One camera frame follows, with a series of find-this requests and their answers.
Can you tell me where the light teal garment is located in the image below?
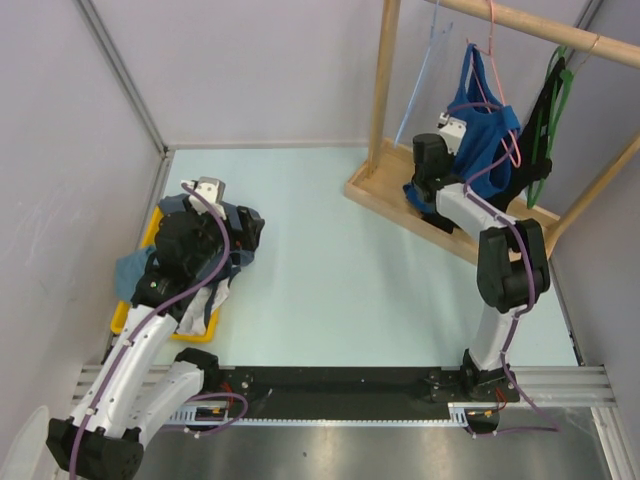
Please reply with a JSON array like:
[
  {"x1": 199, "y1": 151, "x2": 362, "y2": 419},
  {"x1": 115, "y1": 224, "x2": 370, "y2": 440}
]
[{"x1": 114, "y1": 245, "x2": 156, "y2": 303}]

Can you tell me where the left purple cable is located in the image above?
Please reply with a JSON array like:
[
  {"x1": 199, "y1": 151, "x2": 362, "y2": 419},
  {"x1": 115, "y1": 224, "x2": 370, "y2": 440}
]
[{"x1": 67, "y1": 180, "x2": 232, "y2": 480}]

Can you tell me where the black garment on hanger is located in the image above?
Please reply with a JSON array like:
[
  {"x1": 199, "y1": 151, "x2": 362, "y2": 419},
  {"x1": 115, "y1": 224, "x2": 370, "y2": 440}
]
[{"x1": 419, "y1": 54, "x2": 569, "y2": 235}]

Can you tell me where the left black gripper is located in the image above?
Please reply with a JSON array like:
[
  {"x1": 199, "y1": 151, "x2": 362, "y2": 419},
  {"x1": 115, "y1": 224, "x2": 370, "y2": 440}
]
[{"x1": 183, "y1": 196, "x2": 263, "y2": 275}]

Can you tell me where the yellow plastic basket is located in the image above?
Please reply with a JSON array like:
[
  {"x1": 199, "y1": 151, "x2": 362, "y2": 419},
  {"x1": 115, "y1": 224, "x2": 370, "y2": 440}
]
[{"x1": 110, "y1": 206, "x2": 219, "y2": 344}]

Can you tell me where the wooden clothes rack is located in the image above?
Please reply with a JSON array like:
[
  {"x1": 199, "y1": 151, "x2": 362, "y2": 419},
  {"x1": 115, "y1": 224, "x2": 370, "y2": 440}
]
[{"x1": 344, "y1": 1, "x2": 639, "y2": 263}]

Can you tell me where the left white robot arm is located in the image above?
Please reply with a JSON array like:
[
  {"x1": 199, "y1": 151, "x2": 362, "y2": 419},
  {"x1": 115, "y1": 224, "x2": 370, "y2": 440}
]
[{"x1": 46, "y1": 203, "x2": 265, "y2": 479}]

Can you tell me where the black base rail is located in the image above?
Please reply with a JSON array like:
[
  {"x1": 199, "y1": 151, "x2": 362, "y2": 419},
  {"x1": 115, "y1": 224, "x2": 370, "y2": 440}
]
[{"x1": 179, "y1": 364, "x2": 519, "y2": 435}]

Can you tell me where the light blue wire hanger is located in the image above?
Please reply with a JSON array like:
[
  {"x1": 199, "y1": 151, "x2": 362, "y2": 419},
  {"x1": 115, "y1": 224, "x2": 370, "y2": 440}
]
[{"x1": 392, "y1": 1, "x2": 453, "y2": 147}]

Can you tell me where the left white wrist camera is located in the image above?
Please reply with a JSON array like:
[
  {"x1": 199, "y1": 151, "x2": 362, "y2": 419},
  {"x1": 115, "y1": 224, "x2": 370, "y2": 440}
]
[{"x1": 181, "y1": 177, "x2": 226, "y2": 219}]

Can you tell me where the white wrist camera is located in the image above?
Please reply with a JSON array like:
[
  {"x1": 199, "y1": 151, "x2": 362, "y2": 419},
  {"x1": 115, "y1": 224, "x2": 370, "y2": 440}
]
[
  {"x1": 181, "y1": 177, "x2": 226, "y2": 219},
  {"x1": 437, "y1": 113, "x2": 466, "y2": 156}
]

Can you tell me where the pink wire hanger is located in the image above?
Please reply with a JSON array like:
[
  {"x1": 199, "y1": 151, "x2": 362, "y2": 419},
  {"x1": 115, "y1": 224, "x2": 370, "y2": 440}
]
[{"x1": 471, "y1": 0, "x2": 522, "y2": 169}]

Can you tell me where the blue tank top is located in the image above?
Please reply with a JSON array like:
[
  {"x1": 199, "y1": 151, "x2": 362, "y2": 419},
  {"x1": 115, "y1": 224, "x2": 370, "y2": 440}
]
[{"x1": 403, "y1": 43, "x2": 520, "y2": 213}]

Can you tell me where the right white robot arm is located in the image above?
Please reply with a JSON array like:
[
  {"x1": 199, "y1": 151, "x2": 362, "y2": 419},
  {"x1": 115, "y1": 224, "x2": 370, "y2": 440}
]
[{"x1": 404, "y1": 133, "x2": 550, "y2": 402}]

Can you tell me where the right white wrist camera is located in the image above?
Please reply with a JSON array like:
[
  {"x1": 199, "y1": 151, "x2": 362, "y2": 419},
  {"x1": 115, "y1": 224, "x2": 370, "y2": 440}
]
[{"x1": 437, "y1": 113, "x2": 466, "y2": 156}]

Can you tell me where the white garment with stripes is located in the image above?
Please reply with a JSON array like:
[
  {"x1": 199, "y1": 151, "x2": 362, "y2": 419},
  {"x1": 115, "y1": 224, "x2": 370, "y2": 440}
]
[{"x1": 177, "y1": 278, "x2": 230, "y2": 336}]

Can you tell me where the grey-blue printed t-shirt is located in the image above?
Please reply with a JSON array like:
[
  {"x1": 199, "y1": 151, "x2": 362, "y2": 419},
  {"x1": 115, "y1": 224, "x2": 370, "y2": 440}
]
[{"x1": 158, "y1": 193, "x2": 264, "y2": 281}]

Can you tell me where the green hanger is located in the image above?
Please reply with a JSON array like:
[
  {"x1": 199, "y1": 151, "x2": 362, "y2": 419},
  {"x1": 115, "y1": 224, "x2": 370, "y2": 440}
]
[{"x1": 526, "y1": 46, "x2": 574, "y2": 209}]

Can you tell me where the aluminium frame post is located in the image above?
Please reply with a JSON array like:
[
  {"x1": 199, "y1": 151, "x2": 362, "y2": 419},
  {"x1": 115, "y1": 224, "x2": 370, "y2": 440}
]
[{"x1": 74, "y1": 0, "x2": 174, "y2": 161}]

